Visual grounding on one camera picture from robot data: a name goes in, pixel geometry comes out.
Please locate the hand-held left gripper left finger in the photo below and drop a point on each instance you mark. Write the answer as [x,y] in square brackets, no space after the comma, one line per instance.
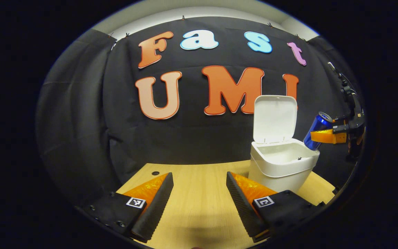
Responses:
[157,204]

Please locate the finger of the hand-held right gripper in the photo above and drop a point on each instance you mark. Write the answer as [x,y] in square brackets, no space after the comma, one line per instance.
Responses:
[327,136]
[340,122]

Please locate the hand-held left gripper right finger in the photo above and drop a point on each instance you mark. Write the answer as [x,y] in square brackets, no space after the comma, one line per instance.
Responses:
[240,204]

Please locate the blue pop can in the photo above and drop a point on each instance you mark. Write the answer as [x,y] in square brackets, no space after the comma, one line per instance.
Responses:
[318,126]

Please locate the white desktop garbage bin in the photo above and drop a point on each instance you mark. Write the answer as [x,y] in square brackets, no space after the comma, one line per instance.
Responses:
[282,166]

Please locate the wooden desktop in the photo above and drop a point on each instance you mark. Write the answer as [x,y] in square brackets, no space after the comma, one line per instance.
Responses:
[199,193]

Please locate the black backdrop cloth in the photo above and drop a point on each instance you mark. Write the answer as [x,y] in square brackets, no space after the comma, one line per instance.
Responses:
[192,138]

